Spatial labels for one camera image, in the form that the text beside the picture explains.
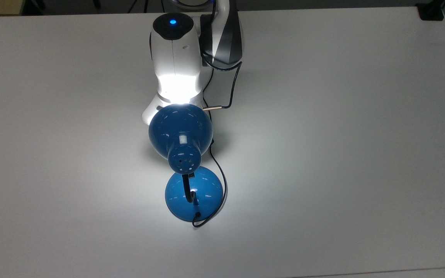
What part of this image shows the blue gooseneck desk lamp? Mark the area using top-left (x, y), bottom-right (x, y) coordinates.
top-left (148, 103), bottom-right (224, 223)

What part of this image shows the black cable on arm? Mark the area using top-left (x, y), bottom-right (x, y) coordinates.
top-left (201, 53), bottom-right (243, 113)

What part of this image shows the black lamp power cable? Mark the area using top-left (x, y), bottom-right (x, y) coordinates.
top-left (191, 142), bottom-right (228, 229)

